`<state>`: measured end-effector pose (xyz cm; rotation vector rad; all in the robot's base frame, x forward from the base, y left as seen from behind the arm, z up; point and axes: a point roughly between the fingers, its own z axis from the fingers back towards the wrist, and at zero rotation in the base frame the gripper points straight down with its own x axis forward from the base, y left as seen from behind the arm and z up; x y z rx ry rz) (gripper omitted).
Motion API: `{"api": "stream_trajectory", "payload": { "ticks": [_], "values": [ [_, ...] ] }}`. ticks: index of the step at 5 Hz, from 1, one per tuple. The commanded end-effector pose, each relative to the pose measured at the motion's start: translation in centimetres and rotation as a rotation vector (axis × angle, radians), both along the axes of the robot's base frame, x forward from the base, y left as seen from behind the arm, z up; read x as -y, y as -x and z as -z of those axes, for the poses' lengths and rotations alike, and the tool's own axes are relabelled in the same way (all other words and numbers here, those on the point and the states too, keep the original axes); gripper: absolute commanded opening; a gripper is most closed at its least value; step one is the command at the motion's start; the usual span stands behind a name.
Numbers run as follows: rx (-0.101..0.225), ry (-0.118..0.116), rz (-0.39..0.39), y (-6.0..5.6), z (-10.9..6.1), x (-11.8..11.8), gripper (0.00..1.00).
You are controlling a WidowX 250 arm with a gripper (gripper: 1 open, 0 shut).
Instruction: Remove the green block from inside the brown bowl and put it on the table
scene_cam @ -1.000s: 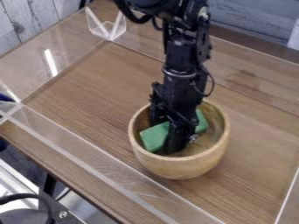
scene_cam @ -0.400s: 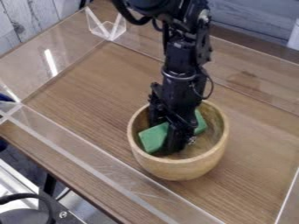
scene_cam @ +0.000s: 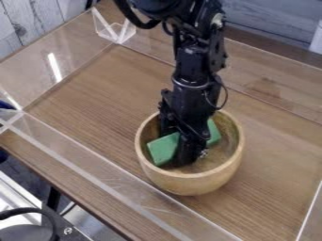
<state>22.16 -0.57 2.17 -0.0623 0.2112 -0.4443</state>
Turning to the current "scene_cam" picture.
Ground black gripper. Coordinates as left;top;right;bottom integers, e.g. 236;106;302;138
159;76;224;167

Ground green rectangular block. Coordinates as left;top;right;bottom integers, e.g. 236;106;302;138
146;120;222;167

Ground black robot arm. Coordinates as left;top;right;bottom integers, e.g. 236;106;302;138
114;0;228;167

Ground brown wooden bowl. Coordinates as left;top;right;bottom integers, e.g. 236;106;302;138
135;110;246;196

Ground clear acrylic tray walls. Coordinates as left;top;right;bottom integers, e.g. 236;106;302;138
0;6;322;241

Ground black table leg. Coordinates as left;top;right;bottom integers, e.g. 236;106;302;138
47;187;62;211

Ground grey metal bracket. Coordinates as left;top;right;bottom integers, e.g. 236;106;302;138
42;215;94;241

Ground black cable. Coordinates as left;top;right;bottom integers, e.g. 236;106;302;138
0;205;59;241

